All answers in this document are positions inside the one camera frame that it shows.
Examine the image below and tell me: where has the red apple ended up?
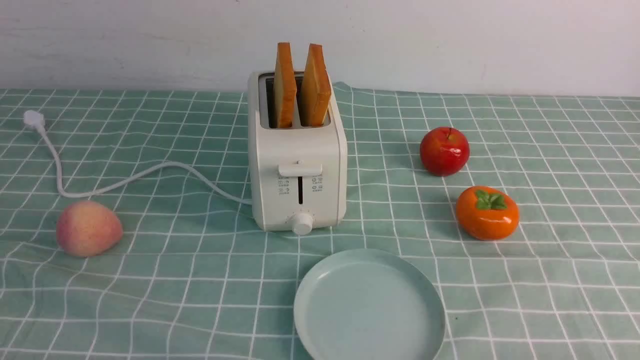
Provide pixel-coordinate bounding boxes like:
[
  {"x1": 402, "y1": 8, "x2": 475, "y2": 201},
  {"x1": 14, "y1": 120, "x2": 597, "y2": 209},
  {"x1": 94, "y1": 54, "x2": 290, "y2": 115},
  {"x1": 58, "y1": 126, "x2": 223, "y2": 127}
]
[{"x1": 419, "y1": 126, "x2": 470, "y2": 177}]

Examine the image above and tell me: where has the white toaster power cable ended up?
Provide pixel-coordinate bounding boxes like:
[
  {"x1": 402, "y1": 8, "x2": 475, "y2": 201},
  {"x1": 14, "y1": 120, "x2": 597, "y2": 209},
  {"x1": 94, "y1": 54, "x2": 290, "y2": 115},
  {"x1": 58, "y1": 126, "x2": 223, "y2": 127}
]
[{"x1": 23, "y1": 110, "x2": 253, "y2": 206}]

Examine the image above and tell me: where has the white two-slot toaster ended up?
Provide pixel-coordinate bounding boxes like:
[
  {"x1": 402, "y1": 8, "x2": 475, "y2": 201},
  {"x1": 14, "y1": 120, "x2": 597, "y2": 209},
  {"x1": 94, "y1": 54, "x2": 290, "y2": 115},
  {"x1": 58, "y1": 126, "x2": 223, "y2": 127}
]
[{"x1": 247, "y1": 71, "x2": 348, "y2": 236}]

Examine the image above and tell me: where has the toast slice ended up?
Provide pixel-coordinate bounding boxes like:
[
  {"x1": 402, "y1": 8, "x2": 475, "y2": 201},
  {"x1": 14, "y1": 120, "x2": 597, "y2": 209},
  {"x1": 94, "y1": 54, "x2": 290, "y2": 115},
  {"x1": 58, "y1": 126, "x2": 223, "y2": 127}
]
[
  {"x1": 298, "y1": 43, "x2": 332, "y2": 127},
  {"x1": 273, "y1": 42, "x2": 297, "y2": 129}
]

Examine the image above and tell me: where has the pink peach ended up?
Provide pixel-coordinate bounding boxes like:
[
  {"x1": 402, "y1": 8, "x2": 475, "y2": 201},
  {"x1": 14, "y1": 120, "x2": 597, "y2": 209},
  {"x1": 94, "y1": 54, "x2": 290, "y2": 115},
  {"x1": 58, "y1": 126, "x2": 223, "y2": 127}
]
[{"x1": 55, "y1": 200, "x2": 124, "y2": 258}]

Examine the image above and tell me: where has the light green round plate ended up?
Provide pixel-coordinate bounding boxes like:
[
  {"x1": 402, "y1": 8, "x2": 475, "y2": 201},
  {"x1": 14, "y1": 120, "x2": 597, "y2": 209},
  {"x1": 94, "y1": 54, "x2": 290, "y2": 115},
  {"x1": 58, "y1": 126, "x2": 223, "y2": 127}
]
[{"x1": 293, "y1": 248, "x2": 447, "y2": 360}]

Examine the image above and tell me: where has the orange persimmon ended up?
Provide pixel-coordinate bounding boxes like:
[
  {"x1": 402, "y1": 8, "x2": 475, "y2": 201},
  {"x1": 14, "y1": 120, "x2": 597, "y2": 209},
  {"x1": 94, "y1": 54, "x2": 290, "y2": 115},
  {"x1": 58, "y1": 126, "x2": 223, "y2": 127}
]
[{"x1": 455, "y1": 186, "x2": 521, "y2": 241}]

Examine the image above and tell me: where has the green checkered tablecloth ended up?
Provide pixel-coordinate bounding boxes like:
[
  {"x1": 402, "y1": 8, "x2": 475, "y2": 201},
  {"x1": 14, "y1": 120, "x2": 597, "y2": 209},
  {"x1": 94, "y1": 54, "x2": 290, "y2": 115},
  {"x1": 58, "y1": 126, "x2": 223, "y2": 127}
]
[{"x1": 0, "y1": 83, "x2": 640, "y2": 360}]

